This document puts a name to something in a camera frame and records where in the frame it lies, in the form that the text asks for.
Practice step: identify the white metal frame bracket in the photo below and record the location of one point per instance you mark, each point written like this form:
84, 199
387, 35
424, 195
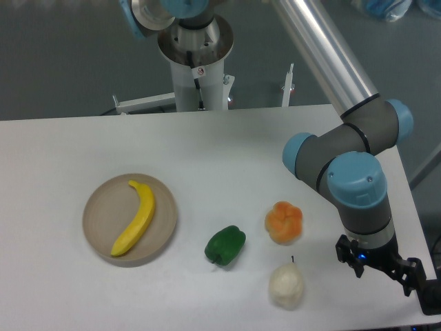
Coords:
143, 104

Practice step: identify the beige round plate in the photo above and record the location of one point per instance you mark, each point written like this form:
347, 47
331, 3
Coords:
111, 208

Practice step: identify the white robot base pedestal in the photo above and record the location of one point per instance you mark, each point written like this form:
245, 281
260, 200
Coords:
197, 62

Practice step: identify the white toy pear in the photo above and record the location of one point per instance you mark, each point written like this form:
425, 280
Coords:
286, 285

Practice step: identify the green toy bell pepper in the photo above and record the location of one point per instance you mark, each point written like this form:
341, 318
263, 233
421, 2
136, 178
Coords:
225, 245

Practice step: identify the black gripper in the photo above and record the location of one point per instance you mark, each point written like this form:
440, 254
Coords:
408, 273

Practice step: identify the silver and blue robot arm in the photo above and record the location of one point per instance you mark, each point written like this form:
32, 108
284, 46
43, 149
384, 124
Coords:
340, 165

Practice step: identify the yellow toy banana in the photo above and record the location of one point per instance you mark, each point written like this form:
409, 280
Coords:
141, 221

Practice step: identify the orange toy bread roll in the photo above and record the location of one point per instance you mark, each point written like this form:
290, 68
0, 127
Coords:
284, 222

